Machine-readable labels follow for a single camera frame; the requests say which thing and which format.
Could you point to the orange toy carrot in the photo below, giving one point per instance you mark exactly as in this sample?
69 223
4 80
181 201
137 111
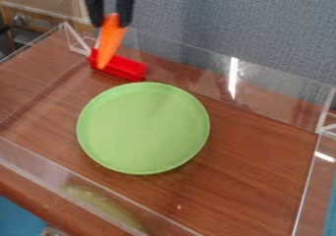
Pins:
112 35

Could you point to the green round plate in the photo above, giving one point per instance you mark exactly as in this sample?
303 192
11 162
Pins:
143 128

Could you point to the red plastic block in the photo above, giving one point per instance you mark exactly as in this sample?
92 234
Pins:
120 67

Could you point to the clear acrylic enclosure wall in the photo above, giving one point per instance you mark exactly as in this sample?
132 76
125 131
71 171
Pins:
257 182

